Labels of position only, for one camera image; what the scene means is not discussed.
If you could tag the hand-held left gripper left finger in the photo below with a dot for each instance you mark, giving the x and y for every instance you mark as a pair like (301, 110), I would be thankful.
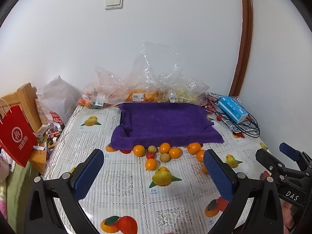
(89, 173)

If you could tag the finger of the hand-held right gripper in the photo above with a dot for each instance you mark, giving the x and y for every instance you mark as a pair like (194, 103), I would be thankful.
(288, 150)
(268, 160)

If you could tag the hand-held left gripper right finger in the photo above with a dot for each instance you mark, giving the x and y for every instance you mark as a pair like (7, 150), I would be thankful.
(218, 175)

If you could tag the orange mandarin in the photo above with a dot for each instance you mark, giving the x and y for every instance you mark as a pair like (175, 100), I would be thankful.
(175, 152)
(200, 156)
(165, 148)
(194, 148)
(151, 164)
(204, 168)
(139, 150)

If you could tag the person's right hand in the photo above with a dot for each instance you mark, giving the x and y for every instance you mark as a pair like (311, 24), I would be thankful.
(290, 212)

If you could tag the fruit print tablecloth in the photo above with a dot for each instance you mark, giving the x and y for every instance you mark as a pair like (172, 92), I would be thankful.
(121, 175)

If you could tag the pile of small clutter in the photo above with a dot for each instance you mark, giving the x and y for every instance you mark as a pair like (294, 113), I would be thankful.
(48, 134)

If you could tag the beige round fruit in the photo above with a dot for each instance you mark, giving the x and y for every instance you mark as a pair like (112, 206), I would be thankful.
(152, 148)
(164, 157)

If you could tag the blue tissue box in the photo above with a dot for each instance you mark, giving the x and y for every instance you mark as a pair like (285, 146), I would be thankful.
(232, 109)

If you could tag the small red apple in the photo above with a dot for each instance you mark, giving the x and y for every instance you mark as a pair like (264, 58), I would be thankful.
(150, 155)

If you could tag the clear bag of red fruit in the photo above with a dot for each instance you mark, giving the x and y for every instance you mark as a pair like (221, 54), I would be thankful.
(210, 106)

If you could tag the purple towel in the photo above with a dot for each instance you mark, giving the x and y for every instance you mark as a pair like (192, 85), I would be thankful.
(165, 124)

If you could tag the green blanket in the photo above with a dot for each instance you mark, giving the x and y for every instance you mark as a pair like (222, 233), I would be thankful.
(17, 195)

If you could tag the floral paper bag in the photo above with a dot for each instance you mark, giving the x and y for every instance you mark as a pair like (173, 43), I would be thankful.
(41, 113)

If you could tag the small clear bag of mandarins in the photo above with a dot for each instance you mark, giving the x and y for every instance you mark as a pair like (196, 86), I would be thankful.
(97, 95)

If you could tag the red paper bag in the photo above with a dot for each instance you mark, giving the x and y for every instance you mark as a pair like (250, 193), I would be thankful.
(14, 136)

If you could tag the white plastic bag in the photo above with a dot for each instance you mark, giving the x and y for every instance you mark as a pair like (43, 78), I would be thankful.
(59, 95)

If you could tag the clear bag of yellow fruit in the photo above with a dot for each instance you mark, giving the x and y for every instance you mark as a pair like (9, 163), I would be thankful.
(180, 90)

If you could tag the large clear bag of mandarins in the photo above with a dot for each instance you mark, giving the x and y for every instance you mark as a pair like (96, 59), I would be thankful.
(143, 82)

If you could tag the wooden furniture frame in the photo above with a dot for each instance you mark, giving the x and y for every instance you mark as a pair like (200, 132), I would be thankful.
(25, 97)

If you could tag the brown wooden door frame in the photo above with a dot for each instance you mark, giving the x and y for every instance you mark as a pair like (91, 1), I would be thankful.
(243, 41)

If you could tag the white light switch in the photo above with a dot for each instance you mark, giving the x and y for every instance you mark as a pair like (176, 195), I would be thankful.
(114, 2)

